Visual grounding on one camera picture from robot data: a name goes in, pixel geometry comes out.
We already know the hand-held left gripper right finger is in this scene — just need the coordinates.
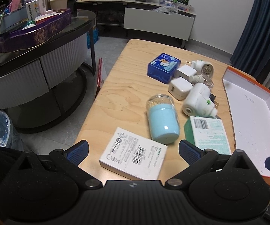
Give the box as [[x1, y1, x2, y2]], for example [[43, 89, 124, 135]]
[[164, 139, 255, 190]]

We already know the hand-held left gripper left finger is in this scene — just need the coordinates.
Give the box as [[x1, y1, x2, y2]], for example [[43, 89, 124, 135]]
[[15, 140, 102, 190]]

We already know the white barcode box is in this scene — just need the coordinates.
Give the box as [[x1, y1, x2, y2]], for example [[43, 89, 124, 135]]
[[99, 127, 168, 181]]

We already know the large white plug-in vaporizer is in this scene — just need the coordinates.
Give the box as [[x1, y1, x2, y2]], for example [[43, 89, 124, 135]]
[[182, 82, 218, 119]]

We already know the orange-edged white box lid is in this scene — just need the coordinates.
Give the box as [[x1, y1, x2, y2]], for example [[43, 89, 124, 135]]
[[222, 66, 270, 187]]

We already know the white USB charger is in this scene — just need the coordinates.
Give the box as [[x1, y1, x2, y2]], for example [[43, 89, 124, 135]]
[[168, 78, 194, 101]]

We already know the blue cartoon print tin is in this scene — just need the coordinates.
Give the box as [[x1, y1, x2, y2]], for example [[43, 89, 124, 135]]
[[147, 53, 182, 85]]

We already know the green and white box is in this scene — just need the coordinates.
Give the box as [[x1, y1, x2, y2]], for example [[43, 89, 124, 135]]
[[184, 116, 232, 155]]

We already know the light blue cotton swab jar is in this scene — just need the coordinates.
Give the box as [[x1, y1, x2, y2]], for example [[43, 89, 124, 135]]
[[146, 94, 180, 144]]

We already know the clear liquid refill bottle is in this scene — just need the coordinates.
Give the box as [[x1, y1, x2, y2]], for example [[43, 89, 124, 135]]
[[189, 74, 214, 89]]

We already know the small white plug adapter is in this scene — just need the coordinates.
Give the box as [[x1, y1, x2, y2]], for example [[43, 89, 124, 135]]
[[174, 65, 197, 80]]

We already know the red spiral notebook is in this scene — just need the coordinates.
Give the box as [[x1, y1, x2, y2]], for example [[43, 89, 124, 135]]
[[95, 58, 108, 99]]

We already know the small white plug-in vaporizer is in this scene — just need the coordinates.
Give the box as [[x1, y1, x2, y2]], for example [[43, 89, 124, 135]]
[[191, 60, 214, 77]]

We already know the round black glass table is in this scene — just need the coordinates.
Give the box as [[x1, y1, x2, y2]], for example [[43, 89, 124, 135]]
[[0, 9, 96, 134]]

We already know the blue plastic bag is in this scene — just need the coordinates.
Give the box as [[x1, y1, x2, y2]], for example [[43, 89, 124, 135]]
[[86, 28, 99, 45]]

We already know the purple patterned tray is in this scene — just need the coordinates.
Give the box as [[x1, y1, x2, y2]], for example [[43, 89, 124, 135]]
[[0, 8, 72, 54]]

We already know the dark blue curtain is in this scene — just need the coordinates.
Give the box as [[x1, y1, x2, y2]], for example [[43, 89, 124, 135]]
[[230, 0, 270, 87]]

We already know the long media cabinet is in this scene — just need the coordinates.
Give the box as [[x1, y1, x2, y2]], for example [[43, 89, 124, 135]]
[[75, 0, 197, 50]]

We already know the pile of small boxes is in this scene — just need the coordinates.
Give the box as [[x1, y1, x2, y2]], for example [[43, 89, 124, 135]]
[[159, 0, 195, 12]]

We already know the beige cup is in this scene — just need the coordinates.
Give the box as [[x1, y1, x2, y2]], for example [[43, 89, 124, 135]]
[[49, 0, 69, 11]]

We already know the white medicine box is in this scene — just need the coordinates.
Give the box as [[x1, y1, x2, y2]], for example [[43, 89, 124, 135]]
[[25, 0, 47, 20]]

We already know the grey storage box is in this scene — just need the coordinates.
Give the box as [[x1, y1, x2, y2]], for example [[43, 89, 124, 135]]
[[0, 6, 28, 32]]

